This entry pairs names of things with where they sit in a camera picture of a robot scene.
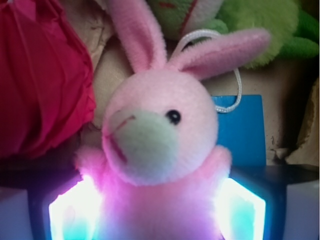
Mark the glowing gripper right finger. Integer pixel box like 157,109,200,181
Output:
217,164,320,240

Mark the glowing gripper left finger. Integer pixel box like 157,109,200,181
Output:
0,168,101,240

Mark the pink plush bunny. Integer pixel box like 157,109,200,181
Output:
76,0,270,240

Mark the blue rectangular block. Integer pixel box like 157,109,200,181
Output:
217,95,267,166

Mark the red fabric flower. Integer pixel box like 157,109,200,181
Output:
0,0,96,159

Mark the green plush frog toy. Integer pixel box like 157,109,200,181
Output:
147,0,320,69

